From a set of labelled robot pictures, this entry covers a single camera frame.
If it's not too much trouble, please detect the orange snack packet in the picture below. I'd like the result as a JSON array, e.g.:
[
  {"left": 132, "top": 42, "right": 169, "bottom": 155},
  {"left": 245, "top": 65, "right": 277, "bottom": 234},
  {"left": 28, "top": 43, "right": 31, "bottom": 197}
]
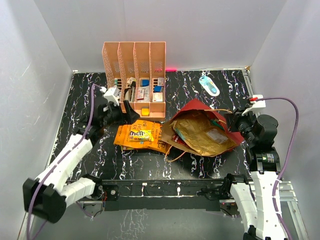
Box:
[{"left": 113, "top": 119, "right": 170, "bottom": 154}]

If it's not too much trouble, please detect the red snack packet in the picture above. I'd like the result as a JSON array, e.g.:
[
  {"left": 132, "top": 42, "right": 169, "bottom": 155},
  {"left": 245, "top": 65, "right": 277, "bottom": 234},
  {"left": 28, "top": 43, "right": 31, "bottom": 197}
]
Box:
[{"left": 171, "top": 133, "right": 188, "bottom": 146}]

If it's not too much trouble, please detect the yellow candy packet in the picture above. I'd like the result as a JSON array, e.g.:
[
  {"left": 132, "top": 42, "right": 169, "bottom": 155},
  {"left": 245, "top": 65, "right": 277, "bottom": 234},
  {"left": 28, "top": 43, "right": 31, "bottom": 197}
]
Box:
[{"left": 128, "top": 130, "right": 154, "bottom": 142}]

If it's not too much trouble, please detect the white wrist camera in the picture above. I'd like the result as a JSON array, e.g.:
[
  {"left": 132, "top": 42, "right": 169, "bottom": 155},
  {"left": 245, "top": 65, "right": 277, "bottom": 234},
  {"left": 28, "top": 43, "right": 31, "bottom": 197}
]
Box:
[
  {"left": 241, "top": 94, "right": 266, "bottom": 116},
  {"left": 99, "top": 86, "right": 120, "bottom": 107}
]

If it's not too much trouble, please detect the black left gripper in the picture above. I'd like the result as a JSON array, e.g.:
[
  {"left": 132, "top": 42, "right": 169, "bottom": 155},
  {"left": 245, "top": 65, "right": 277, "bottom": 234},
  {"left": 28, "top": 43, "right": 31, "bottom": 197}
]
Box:
[{"left": 101, "top": 100, "right": 141, "bottom": 129}]

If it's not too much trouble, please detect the colourful candy snack bag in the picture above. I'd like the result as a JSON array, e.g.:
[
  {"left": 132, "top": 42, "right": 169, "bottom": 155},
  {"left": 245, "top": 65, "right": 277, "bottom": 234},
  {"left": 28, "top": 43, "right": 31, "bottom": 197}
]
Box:
[{"left": 121, "top": 146, "right": 138, "bottom": 151}]

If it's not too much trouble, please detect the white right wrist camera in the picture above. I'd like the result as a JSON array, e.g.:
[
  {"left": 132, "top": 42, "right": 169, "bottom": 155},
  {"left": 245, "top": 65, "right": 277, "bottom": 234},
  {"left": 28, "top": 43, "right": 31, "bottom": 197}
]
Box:
[{"left": 241, "top": 94, "right": 266, "bottom": 116}]

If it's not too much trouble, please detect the gold snack packet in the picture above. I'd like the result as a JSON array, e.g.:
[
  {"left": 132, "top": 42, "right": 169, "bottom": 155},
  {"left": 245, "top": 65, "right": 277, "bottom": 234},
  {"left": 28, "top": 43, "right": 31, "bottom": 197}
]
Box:
[{"left": 170, "top": 115, "right": 237, "bottom": 157}]

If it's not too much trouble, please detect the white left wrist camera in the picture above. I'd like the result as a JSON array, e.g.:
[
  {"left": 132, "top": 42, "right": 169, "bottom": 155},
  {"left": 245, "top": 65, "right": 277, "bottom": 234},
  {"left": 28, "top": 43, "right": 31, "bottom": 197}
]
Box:
[{"left": 99, "top": 86, "right": 120, "bottom": 107}]

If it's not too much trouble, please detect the yellow grey stamp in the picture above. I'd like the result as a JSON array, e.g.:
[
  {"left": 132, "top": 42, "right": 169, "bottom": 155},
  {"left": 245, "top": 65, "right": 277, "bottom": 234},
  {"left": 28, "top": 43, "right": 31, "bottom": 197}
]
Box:
[{"left": 141, "top": 107, "right": 150, "bottom": 117}]

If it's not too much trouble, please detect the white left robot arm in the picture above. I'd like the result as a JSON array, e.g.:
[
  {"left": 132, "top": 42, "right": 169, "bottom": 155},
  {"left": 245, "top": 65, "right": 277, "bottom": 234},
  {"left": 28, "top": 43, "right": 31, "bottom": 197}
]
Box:
[{"left": 22, "top": 100, "right": 140, "bottom": 223}]

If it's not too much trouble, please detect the blue white packaged item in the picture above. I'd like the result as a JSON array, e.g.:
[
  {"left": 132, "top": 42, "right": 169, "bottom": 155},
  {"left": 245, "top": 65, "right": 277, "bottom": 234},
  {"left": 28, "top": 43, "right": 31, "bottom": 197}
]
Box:
[{"left": 199, "top": 76, "right": 220, "bottom": 97}]

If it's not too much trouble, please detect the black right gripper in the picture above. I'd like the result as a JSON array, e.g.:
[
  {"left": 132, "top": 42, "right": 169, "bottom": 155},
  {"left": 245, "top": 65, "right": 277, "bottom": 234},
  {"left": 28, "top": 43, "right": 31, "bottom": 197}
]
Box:
[{"left": 224, "top": 106, "right": 257, "bottom": 145}]

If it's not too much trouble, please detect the white red small box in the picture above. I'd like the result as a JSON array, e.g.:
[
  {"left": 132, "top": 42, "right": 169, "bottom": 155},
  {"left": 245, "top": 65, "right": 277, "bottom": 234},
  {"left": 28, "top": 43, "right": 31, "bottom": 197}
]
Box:
[{"left": 157, "top": 77, "right": 165, "bottom": 86}]

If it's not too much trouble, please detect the grey black stapler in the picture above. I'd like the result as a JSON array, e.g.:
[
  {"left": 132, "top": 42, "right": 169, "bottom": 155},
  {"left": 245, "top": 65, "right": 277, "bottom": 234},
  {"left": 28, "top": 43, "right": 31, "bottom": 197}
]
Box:
[{"left": 124, "top": 81, "right": 136, "bottom": 103}]

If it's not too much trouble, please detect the white red label packet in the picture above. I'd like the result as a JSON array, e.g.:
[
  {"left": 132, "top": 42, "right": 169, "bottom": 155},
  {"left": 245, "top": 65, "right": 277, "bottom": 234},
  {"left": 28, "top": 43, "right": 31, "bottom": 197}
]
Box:
[{"left": 136, "top": 86, "right": 150, "bottom": 103}]

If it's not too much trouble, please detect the red brown paper bag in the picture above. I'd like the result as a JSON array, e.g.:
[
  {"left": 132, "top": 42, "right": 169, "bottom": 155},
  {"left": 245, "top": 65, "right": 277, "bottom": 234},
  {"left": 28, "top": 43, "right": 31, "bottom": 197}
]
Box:
[{"left": 161, "top": 98, "right": 244, "bottom": 157}]

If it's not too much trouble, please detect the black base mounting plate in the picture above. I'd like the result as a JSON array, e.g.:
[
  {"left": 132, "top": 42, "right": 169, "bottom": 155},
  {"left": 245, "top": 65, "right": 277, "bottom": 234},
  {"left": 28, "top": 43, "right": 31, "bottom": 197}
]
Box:
[{"left": 74, "top": 178, "right": 241, "bottom": 213}]

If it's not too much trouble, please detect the peach plastic desk organizer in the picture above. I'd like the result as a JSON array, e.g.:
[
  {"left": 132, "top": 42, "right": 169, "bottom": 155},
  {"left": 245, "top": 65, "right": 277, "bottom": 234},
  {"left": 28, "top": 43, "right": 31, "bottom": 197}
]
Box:
[{"left": 102, "top": 41, "right": 166, "bottom": 122}]

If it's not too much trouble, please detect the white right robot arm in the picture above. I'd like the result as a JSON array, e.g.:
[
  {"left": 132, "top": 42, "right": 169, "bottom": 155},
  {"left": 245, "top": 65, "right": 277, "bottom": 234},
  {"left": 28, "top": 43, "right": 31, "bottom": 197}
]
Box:
[{"left": 222, "top": 109, "right": 290, "bottom": 240}]

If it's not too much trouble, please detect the white flat box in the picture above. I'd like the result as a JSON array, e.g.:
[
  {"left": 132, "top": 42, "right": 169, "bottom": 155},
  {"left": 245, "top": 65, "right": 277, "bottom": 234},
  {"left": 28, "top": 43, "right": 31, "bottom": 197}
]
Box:
[{"left": 152, "top": 92, "right": 164, "bottom": 103}]

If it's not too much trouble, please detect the blue grey eraser right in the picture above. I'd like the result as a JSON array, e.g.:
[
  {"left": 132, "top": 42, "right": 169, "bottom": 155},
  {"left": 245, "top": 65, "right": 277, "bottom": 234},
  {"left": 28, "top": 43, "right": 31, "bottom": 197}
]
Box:
[{"left": 153, "top": 85, "right": 164, "bottom": 93}]

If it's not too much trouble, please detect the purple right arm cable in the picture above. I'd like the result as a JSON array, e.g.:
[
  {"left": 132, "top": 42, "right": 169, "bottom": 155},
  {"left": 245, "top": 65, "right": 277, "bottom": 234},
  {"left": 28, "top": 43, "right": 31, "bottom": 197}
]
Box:
[{"left": 257, "top": 97, "right": 300, "bottom": 240}]

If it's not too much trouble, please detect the blue grey eraser back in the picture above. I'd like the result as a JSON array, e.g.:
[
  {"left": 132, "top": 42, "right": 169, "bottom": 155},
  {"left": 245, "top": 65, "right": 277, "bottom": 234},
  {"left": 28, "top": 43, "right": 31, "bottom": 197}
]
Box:
[{"left": 140, "top": 79, "right": 150, "bottom": 87}]

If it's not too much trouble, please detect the blue grey eraser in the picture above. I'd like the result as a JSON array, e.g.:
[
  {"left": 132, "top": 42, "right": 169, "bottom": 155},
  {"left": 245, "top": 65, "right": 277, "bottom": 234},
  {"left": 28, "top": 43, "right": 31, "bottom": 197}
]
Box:
[
  {"left": 153, "top": 85, "right": 164, "bottom": 93},
  {"left": 140, "top": 79, "right": 150, "bottom": 87}
]

